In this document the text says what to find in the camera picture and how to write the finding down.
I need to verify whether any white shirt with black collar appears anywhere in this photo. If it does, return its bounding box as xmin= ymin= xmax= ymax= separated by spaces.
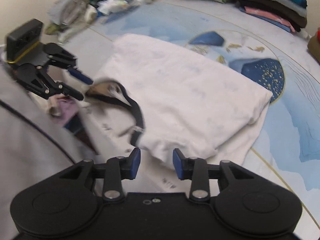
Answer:
xmin=86 ymin=34 xmax=272 ymax=167

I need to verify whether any messy clothes pile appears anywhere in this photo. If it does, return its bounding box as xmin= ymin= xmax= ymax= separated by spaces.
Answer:
xmin=44 ymin=0 xmax=145 ymax=43

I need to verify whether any blue topped clothes stack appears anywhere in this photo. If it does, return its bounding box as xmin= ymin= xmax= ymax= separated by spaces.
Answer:
xmin=228 ymin=0 xmax=309 ymax=34

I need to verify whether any olive brown garment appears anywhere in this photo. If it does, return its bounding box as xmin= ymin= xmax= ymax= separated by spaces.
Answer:
xmin=308 ymin=35 xmax=320 ymax=63

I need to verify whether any black camera box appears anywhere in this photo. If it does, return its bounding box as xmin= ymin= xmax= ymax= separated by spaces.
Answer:
xmin=6 ymin=18 xmax=43 ymax=62

